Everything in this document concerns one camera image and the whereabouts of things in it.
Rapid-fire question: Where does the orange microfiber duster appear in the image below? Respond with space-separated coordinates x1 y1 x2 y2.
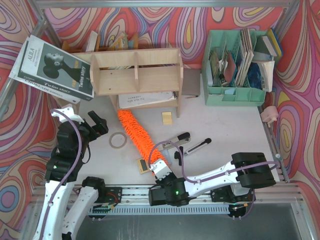
117 110 169 165

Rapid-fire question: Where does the large black-cover book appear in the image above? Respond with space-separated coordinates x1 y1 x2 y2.
9 35 95 104

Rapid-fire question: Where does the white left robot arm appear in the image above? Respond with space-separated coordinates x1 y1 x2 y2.
33 106 109 240

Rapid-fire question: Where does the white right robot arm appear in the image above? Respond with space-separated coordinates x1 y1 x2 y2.
148 152 279 207

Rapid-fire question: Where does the wooden bookshelf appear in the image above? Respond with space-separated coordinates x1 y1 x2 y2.
89 48 185 118

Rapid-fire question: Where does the gold scientific calculator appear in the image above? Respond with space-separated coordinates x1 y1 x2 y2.
136 158 150 175

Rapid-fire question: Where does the black plastic clip piece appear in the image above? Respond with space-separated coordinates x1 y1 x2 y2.
174 151 182 166

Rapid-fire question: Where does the white paper booklet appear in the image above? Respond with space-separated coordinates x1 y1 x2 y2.
118 91 177 109

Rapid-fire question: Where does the grey and black stapler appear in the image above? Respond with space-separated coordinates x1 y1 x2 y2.
159 132 191 151

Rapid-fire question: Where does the black stapler remover tool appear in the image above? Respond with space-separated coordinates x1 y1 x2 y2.
183 138 212 156

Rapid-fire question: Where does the yellow sticky note pad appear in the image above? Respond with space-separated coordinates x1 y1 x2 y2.
162 111 173 125

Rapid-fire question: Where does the wooden book stand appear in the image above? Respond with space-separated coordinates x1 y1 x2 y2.
54 31 139 114

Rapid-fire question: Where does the pencil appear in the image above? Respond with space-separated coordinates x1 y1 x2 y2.
185 95 199 99

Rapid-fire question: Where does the grey notebook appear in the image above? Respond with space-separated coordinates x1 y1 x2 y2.
182 68 201 96

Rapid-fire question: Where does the pink plastic piggy toy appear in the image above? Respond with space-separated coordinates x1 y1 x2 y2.
260 106 279 127

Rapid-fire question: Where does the red brown booklet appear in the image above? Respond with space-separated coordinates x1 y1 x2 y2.
223 51 237 84

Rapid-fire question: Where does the green desk organizer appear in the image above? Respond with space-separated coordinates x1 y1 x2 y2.
201 28 266 107

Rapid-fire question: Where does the blue and yellow book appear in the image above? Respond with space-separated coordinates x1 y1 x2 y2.
254 28 283 59

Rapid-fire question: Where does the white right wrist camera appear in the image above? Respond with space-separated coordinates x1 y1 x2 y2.
150 159 172 181

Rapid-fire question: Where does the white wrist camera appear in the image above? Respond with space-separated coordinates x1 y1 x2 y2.
50 104 85 124
150 159 172 181

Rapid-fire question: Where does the clear tape ring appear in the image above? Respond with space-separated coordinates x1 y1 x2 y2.
109 132 128 150

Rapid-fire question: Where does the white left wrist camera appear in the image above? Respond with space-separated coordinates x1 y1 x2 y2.
50 104 85 124

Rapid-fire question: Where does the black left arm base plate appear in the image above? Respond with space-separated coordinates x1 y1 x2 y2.
87 186 123 222

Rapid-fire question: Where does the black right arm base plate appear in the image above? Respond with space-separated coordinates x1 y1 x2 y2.
210 186 256 221

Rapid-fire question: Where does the aluminium front rail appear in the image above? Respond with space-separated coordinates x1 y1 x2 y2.
29 182 305 208

